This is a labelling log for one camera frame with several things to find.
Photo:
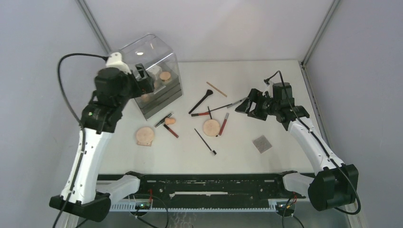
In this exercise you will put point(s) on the orange lip gloss tube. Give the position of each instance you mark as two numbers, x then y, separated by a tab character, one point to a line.
171	131

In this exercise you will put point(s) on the red lip gloss tube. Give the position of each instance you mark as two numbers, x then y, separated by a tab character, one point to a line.
223	124

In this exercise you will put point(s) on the beige puff on base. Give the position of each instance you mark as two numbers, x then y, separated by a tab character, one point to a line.
144	136

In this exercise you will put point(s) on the round beige powder puff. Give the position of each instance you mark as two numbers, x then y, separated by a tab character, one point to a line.
211	128

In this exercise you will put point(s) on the black brow brush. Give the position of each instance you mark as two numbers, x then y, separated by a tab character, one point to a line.
210	149

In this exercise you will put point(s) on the wooden stick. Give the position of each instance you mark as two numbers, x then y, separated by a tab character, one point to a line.
215	88

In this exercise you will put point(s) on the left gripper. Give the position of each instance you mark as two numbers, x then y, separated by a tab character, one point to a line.
145	86

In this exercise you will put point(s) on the black powder brush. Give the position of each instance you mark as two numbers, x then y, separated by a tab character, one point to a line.
207	94

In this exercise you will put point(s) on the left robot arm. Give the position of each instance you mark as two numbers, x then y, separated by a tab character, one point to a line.
80	196

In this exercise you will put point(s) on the white cube container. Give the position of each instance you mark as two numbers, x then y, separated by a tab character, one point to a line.
154	71

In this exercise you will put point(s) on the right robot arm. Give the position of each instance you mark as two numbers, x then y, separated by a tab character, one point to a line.
334	183

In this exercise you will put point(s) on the grey square sponge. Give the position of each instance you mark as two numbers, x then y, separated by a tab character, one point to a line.
262	144

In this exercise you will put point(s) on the black mounting rail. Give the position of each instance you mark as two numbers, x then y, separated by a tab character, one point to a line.
207	192

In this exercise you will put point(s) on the grey mascara wand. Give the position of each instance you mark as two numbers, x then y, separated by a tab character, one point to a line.
235	103

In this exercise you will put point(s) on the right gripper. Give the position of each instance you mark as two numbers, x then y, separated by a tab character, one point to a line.
254	95

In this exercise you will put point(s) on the small foundation bottle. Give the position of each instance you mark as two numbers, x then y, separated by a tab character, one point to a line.
145	98

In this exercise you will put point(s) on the dark eyeliner pen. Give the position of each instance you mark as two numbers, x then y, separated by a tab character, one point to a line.
163	119

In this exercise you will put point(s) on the clear acrylic organizer box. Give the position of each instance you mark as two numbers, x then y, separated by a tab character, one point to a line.
160	62

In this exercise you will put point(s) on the red black lip pencil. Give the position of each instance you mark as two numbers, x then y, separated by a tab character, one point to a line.
199	114

